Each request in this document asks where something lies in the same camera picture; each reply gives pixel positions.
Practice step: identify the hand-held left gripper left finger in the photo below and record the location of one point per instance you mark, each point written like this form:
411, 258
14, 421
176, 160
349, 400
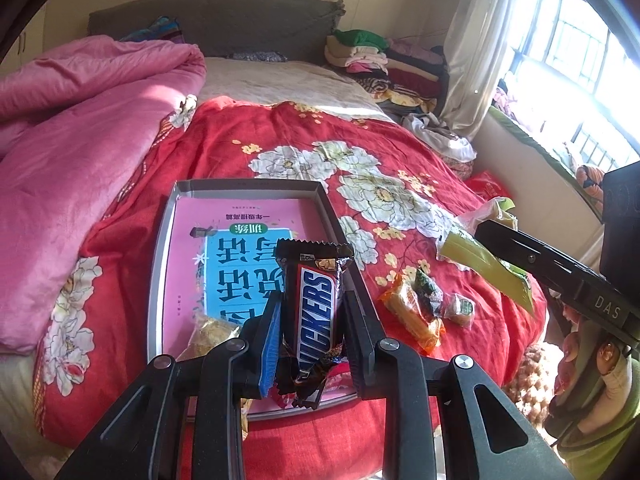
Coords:
270, 350

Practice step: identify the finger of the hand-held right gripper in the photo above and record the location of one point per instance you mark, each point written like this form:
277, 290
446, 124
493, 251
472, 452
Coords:
525, 255

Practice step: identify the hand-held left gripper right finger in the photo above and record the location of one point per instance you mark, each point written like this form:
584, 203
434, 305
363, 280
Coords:
357, 350

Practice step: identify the light green snack packet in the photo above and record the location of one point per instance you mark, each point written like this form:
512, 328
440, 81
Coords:
470, 255

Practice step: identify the chocolate bar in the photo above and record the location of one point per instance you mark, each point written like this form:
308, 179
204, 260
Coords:
315, 310

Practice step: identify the grey metal tray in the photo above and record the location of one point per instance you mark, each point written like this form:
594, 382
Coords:
159, 285

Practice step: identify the person's right forearm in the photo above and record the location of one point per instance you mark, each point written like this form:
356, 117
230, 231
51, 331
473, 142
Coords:
610, 420

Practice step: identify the person's right hand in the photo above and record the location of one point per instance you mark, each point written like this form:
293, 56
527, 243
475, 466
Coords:
580, 355

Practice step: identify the clear golden snack packet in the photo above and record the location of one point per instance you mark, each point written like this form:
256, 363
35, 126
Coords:
210, 335

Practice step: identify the orange patterned cushion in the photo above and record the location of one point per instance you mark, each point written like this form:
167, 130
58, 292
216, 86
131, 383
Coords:
590, 185

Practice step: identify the orange snack packet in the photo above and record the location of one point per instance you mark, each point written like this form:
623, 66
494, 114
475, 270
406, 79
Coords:
405, 305

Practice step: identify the red plastic bag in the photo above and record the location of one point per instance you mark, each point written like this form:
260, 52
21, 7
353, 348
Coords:
487, 185

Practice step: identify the small round clear snack packet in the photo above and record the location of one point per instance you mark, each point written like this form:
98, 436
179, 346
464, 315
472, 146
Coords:
460, 307

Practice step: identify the green printed snack packet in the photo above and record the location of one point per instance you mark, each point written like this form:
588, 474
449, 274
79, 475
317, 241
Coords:
429, 287

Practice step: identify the beige knitted cushion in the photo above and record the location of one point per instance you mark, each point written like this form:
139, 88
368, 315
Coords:
530, 375

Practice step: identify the pink book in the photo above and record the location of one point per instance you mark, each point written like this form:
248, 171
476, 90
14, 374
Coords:
225, 210

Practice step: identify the white crumpled garment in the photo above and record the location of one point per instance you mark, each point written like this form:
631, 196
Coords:
440, 135

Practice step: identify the cream curtain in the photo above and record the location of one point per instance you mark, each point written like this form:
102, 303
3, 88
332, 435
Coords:
480, 60

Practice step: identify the window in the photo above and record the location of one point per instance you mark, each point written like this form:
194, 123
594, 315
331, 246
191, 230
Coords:
575, 35

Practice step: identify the red floral blanket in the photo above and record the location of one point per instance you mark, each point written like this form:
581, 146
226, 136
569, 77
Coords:
225, 125

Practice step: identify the pile of folded clothes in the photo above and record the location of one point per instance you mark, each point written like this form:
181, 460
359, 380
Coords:
370, 60

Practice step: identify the beige bed sheet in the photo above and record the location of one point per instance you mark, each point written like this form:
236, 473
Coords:
290, 80

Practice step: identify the pink quilt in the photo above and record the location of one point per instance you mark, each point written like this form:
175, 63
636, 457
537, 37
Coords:
75, 135

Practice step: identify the blue patterned cloth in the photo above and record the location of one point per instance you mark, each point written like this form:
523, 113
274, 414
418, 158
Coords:
260, 56

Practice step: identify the grey headboard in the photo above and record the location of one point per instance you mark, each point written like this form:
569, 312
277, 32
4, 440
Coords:
225, 20

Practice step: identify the colourful patterned pillow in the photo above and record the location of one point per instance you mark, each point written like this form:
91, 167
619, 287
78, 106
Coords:
160, 30

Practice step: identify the cream wardrobe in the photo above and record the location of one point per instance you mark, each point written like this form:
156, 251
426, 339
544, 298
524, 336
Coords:
27, 35

